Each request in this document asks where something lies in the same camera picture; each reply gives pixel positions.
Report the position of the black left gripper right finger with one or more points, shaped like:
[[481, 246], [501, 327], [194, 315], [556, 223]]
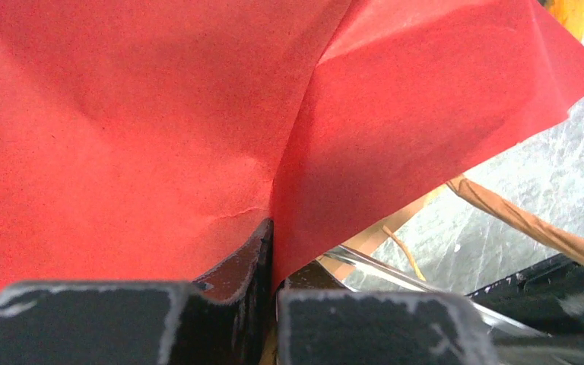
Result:
[[329, 324]]

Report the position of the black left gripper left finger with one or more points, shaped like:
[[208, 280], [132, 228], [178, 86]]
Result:
[[218, 318]]

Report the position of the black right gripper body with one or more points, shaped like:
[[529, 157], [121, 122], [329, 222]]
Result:
[[547, 296]]

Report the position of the red paper bag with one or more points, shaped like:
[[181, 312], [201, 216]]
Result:
[[148, 139]]

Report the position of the orange fake bread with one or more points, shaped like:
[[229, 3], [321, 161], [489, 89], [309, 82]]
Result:
[[569, 13]]

